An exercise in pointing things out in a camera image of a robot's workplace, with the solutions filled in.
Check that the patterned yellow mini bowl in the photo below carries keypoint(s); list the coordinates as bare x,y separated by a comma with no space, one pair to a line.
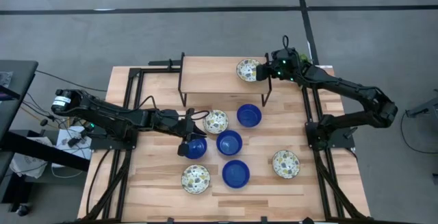
195,179
246,70
286,164
215,121

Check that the white paper sheet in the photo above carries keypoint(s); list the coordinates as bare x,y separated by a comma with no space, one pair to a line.
73,140

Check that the wooden shelf black metal legs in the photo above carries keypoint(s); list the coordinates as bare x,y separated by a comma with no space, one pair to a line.
212,76

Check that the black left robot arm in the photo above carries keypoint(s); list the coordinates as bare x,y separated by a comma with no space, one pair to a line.
109,116

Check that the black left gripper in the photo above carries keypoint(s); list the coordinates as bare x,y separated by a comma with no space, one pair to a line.
174,121

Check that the black caster wheel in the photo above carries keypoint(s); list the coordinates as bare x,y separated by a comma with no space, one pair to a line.
23,210

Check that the white plastic bag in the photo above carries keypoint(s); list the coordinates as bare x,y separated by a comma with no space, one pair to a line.
29,164

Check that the black aluminium table frame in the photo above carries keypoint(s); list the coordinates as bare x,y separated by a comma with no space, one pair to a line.
134,72

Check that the grey metal stand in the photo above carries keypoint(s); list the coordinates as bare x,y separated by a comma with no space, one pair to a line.
424,109

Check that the green plant white pot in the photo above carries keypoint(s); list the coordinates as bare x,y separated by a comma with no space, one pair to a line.
302,58

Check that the black desk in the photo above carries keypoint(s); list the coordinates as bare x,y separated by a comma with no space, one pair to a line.
18,76

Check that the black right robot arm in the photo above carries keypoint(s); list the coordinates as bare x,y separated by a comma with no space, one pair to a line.
342,87

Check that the blue mini bowl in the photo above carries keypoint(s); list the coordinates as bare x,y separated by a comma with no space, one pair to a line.
199,150
235,173
229,142
249,115

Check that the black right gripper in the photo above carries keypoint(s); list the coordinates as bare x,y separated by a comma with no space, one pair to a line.
285,66

